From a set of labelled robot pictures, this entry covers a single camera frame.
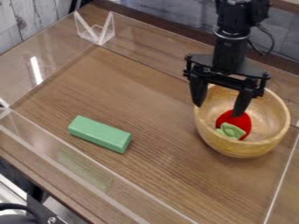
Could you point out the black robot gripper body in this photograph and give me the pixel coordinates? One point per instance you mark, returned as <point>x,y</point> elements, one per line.
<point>248,77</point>

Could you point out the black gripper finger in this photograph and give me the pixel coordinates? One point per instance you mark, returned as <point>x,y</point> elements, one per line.
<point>199,89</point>
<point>241,102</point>

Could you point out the red plush strawberry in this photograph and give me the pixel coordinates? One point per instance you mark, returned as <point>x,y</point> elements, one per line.
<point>233,127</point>

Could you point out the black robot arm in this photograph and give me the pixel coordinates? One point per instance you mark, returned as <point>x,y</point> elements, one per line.
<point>227,68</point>

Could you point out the wooden bowl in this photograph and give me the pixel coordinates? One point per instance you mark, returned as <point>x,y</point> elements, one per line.
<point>247,136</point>

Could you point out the green rectangular block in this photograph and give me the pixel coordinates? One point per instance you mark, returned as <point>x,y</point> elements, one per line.
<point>100,134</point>

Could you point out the black table clamp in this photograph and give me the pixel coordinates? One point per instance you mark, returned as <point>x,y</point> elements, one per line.
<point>45,216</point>

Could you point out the clear acrylic tray wall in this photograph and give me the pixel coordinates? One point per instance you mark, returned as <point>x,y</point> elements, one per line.
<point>169,179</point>

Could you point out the clear acrylic corner bracket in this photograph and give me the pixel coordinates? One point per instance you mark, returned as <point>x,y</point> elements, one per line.
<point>96,34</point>

